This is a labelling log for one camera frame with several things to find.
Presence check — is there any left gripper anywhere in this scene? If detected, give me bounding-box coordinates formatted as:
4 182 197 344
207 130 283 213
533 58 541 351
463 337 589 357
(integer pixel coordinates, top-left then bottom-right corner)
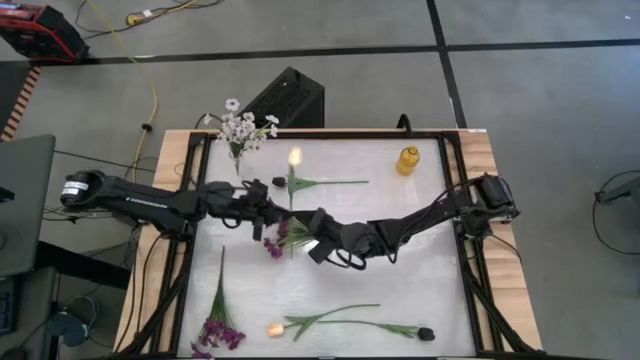
238 178 293 242

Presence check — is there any red and black machine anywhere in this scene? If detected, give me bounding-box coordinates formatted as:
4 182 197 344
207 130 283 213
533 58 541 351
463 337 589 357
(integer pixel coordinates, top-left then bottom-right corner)
0 2 91 64

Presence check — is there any yellow glass vase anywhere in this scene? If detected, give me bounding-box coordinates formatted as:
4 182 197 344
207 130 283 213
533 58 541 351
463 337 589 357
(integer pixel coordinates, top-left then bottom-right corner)
395 145 421 177

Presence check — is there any black table frame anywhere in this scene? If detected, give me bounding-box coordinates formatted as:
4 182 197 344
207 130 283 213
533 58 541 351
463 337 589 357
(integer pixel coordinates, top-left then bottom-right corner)
117 128 544 360

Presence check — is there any pale peach tulip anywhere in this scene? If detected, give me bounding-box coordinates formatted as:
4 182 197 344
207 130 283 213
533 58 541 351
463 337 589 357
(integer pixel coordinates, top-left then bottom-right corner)
266 302 381 343
286 146 304 212

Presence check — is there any white flower bunch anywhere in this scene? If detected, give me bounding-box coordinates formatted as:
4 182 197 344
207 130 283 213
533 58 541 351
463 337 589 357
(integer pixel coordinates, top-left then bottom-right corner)
202 97 281 161

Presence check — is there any grey flat panel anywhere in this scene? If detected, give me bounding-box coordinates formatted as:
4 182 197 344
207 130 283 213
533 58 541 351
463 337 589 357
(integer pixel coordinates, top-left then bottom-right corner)
0 133 57 279

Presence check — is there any black tulip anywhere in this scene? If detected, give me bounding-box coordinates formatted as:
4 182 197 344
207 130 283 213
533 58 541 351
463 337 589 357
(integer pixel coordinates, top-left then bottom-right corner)
316 318 437 343
271 175 370 196

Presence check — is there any striped edge floor mat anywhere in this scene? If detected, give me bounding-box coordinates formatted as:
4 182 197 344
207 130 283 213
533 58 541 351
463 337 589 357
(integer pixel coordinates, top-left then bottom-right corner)
0 64 42 143

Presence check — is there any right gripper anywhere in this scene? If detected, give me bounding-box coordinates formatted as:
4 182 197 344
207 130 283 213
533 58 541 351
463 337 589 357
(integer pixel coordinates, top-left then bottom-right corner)
294 207 352 267

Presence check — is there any black floor beam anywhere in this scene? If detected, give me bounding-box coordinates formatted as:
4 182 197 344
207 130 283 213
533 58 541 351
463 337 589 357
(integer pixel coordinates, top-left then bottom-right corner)
34 239 132 291

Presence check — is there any black perforated tower case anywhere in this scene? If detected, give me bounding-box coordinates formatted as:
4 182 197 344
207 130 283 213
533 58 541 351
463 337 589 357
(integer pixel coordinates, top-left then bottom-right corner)
238 66 326 130

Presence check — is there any purple flower bunch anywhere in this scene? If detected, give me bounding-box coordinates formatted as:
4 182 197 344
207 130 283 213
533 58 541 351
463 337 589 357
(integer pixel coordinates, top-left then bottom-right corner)
189 244 247 360
263 215 317 260

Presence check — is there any dark round floor object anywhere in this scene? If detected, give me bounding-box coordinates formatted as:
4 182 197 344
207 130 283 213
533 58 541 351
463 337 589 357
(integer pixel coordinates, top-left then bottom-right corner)
47 294 101 349

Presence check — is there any clear glass vase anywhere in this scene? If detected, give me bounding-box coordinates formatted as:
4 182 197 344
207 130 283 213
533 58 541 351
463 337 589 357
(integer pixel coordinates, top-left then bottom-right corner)
228 142 249 177

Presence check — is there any yellow floor cable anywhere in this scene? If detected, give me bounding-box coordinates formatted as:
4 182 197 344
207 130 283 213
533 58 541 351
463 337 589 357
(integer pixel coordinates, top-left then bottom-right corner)
87 0 201 184

